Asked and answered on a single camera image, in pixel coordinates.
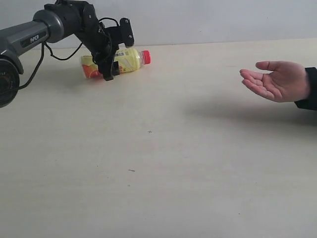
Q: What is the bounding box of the open person hand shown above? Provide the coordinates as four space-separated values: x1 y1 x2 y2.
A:
240 61 309 103

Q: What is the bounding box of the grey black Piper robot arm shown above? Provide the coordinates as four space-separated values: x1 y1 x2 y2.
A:
0 0 119 107

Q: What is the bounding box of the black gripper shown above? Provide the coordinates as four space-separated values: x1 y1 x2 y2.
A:
81 21 119 81

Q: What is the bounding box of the yellow juice bottle red cap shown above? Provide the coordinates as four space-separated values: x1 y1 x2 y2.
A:
80 48 151 79

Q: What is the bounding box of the dark sleeved forearm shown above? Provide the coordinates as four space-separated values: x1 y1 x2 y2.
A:
295 67 317 111

